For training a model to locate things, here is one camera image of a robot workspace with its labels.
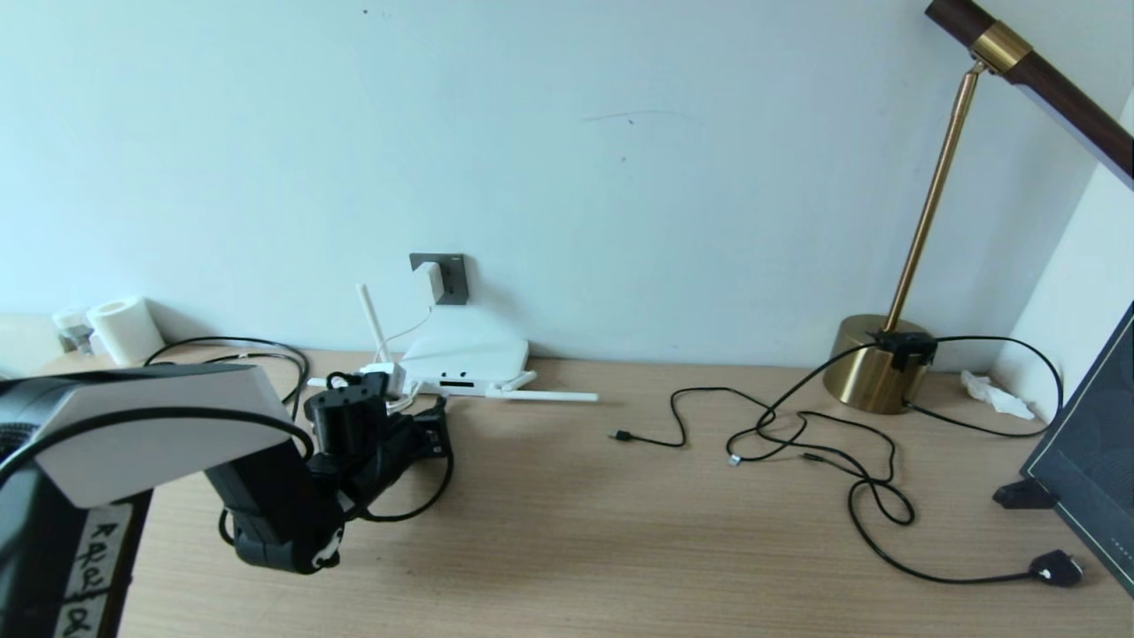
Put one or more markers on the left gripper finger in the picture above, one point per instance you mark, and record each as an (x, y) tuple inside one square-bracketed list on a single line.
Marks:
[(436, 440), (427, 415)]

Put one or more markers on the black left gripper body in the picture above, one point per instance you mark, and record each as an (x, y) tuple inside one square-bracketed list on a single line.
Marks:
[(399, 461)]

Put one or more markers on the white power adapter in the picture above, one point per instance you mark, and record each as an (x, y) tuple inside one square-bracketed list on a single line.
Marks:
[(428, 281)]

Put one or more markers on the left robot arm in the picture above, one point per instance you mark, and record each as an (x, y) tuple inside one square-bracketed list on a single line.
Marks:
[(151, 443)]

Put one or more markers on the white wifi router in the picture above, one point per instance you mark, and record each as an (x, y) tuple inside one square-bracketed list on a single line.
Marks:
[(478, 363)]

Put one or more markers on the white toilet paper roll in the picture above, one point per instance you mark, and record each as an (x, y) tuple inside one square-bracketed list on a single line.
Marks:
[(128, 330)]

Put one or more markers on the small clear jar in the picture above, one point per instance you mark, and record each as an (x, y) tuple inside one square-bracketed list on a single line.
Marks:
[(75, 335)]

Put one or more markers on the brass desk lamp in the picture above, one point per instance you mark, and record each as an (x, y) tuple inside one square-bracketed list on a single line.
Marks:
[(864, 366)]

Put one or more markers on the small black inline box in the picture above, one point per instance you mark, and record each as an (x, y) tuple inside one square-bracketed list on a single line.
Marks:
[(905, 347)]

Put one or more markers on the crumpled white tissue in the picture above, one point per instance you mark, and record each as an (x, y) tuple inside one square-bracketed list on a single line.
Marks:
[(997, 395)]

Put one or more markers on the dark monitor with stand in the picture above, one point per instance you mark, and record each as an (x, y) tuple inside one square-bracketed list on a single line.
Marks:
[(1094, 461)]

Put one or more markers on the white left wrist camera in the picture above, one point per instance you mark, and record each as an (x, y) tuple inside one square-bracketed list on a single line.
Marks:
[(381, 377)]

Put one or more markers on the grey wall socket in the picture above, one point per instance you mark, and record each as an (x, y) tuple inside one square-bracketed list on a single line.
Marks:
[(456, 281)]

